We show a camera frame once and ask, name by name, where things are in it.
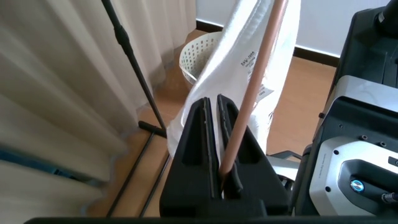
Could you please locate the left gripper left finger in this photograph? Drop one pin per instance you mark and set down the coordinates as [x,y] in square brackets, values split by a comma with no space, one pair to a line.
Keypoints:
[186,186]

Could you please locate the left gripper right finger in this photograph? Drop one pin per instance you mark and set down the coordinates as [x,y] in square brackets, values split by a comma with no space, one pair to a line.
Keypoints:
[264,186]

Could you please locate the pink clothes hanger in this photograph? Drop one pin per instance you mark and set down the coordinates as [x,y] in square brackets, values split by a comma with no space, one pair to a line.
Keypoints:
[256,77]

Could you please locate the white printed t-shirt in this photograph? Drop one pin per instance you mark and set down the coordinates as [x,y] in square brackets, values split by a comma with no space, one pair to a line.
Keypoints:
[230,71]

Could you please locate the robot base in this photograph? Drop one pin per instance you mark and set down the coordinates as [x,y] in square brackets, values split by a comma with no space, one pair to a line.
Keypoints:
[342,155]

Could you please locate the white laundry basket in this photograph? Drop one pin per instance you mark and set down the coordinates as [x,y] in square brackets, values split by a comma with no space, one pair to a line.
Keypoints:
[196,56]

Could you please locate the black clothes rack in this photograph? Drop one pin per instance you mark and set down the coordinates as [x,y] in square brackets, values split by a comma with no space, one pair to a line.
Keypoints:
[124,40]

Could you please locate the beige curtain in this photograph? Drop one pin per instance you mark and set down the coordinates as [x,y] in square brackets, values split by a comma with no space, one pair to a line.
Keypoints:
[37,196]
[62,77]

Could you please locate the window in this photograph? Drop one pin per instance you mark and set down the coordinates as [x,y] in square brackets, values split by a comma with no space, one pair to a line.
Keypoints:
[31,160]

